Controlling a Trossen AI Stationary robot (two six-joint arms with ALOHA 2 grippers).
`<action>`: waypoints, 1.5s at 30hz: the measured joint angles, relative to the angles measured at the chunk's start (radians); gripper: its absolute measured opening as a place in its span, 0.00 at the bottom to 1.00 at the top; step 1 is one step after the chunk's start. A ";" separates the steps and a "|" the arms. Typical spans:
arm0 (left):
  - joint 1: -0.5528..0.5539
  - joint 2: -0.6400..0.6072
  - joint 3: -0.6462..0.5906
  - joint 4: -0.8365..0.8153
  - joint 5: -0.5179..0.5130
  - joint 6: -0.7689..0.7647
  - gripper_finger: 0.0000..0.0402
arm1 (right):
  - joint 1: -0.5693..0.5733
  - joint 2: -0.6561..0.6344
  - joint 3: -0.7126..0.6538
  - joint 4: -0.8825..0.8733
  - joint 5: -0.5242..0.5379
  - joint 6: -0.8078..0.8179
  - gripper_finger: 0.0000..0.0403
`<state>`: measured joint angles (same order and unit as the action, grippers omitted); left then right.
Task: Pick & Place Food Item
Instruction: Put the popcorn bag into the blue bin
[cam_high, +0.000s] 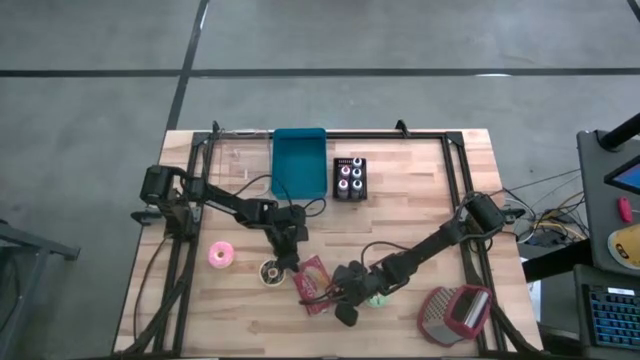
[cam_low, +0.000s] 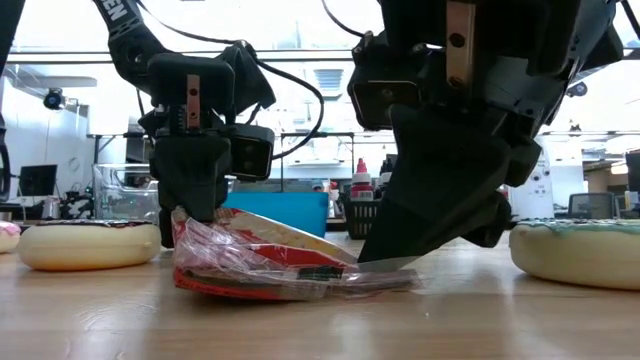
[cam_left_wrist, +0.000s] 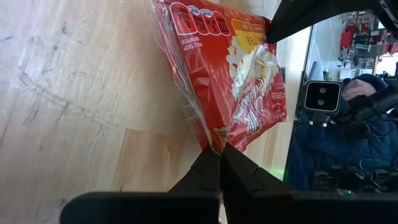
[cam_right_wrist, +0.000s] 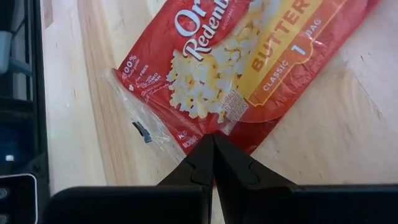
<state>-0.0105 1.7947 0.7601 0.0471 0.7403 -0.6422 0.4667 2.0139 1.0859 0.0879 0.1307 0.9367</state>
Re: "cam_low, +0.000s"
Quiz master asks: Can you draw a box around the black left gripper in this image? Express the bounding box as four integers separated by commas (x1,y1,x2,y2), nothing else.
147,52,237,250

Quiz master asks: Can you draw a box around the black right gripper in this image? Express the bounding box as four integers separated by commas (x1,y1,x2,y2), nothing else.
349,0,584,149

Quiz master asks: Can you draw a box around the pink food colouring bottle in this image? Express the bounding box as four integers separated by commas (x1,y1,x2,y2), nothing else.
349,157,374,201

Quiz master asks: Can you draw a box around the green frosted toy donut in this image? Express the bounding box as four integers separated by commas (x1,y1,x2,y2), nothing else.
509,218,640,292

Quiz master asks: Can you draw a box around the chocolate frosted toy donut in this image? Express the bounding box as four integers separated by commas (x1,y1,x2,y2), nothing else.
18,218,163,273

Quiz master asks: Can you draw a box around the red popcorn packet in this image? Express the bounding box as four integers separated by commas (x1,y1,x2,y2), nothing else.
171,206,421,302

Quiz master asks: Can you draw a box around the clear plastic bin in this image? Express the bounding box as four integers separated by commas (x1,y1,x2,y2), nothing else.
91,163,162,226

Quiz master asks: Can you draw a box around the white pillar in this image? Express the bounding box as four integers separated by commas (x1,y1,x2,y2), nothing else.
509,139,556,220

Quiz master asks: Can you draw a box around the black slotted plastic basket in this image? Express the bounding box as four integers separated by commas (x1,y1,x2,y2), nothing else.
341,198,382,241

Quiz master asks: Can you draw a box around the blue plastic bin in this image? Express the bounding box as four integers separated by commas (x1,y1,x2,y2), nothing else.
222,192,330,239

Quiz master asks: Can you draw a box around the black computer monitor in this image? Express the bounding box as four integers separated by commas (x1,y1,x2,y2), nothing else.
18,164,59,197
625,152,640,194

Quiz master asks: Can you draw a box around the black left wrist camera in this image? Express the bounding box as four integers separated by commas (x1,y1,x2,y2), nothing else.
229,123,276,182

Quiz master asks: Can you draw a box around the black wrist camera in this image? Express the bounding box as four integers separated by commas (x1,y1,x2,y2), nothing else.
229,123,276,182
348,79,422,132

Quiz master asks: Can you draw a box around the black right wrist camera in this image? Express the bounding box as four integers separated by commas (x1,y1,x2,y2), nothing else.
348,79,422,132

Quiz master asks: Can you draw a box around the black metal room frame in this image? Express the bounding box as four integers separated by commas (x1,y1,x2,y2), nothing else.
87,130,357,194

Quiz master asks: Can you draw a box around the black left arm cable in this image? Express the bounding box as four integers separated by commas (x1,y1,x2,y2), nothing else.
134,0,326,161

